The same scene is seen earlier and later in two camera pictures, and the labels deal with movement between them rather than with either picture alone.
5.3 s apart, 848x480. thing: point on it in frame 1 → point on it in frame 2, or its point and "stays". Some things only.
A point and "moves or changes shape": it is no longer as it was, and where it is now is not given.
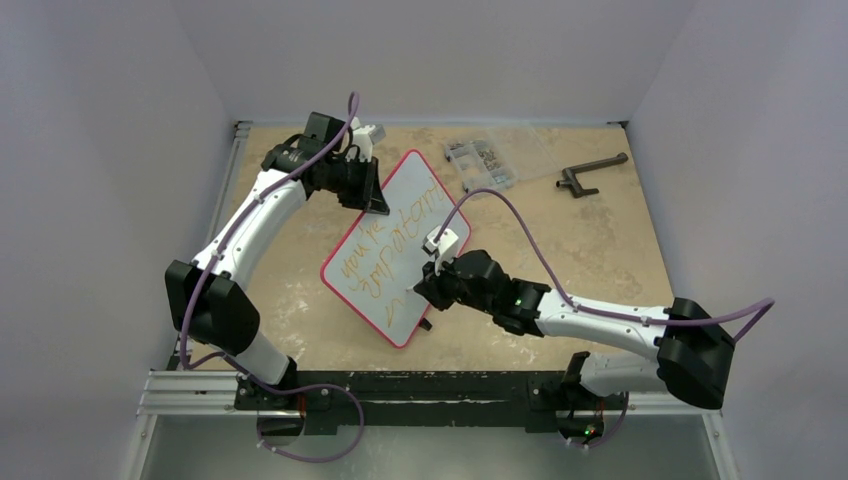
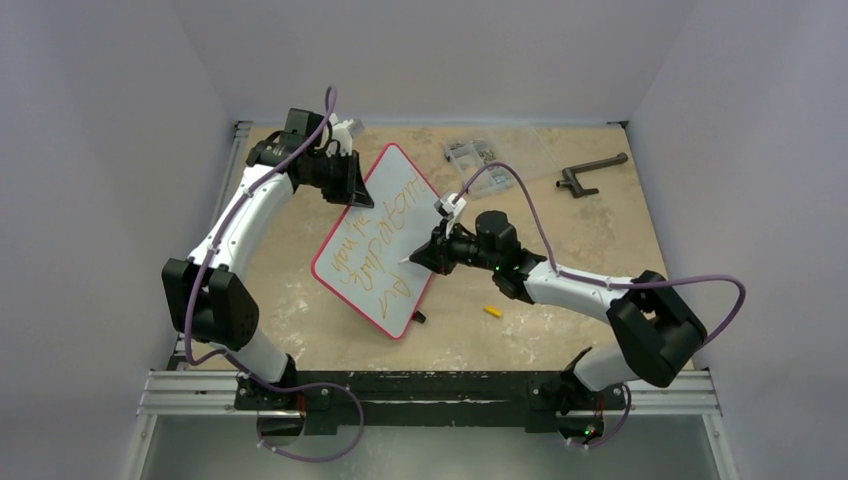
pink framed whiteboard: [381, 258] moves or changes shape
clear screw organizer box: [478, 165] stays
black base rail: [419, 400] stays
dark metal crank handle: [573, 179] stays
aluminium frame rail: [178, 390] stays
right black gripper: [438, 283] → [443, 251]
